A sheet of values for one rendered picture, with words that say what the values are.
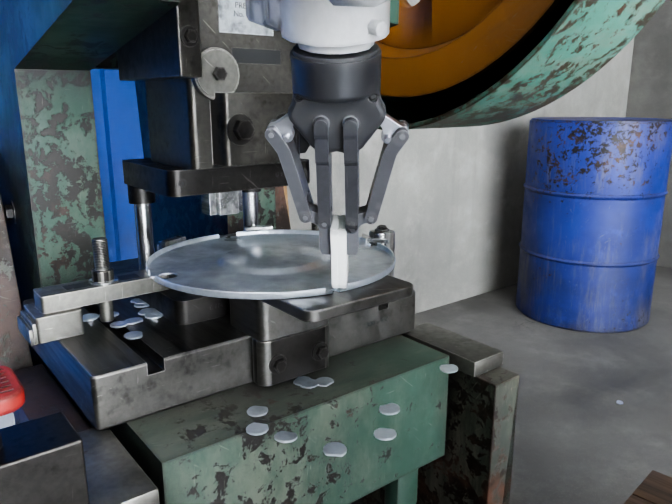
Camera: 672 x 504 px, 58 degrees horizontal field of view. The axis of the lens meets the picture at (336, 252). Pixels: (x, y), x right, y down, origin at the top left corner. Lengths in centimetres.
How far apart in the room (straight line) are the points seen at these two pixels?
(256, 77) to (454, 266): 234
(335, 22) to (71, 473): 41
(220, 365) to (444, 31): 60
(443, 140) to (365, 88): 231
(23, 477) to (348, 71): 40
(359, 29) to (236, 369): 41
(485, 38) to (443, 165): 194
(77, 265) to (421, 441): 54
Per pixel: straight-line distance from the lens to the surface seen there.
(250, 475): 67
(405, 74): 101
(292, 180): 56
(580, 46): 87
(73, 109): 93
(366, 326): 82
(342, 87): 50
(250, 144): 71
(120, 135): 196
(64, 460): 55
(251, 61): 75
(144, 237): 85
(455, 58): 94
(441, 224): 287
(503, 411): 84
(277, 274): 67
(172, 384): 69
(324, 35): 48
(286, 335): 71
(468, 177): 297
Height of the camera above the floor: 97
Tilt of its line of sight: 14 degrees down
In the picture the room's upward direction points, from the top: straight up
